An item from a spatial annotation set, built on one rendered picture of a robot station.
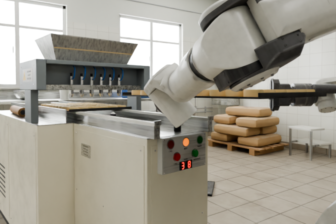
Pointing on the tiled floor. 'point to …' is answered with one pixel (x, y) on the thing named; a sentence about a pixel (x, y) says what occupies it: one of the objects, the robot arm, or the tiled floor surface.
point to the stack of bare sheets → (210, 188)
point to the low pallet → (233, 145)
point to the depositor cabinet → (36, 170)
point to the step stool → (309, 139)
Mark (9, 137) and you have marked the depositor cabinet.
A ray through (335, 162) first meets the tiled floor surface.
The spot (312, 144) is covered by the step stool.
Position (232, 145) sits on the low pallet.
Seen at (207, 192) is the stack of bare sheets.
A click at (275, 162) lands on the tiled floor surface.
